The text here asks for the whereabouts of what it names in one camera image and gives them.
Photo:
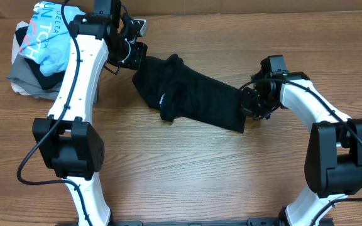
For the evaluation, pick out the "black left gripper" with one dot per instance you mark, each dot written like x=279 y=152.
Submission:
x=140 y=48

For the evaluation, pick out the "black t-shirt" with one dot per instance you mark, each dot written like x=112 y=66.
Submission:
x=176 y=90

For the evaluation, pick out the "grey folded garment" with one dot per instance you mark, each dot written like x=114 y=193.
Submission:
x=21 y=75

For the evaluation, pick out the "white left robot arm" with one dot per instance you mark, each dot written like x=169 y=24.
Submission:
x=66 y=139

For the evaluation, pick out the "black folded garment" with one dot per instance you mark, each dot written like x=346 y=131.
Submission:
x=46 y=82

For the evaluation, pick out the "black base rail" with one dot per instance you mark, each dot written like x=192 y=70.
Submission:
x=200 y=223

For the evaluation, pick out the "light blue printed t-shirt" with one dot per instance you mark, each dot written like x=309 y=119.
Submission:
x=47 y=40

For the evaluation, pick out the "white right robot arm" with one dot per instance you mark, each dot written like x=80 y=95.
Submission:
x=333 y=164

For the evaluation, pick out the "white folded garment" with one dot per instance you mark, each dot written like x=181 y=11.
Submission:
x=15 y=50

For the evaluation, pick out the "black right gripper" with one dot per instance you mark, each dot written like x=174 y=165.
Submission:
x=247 y=102

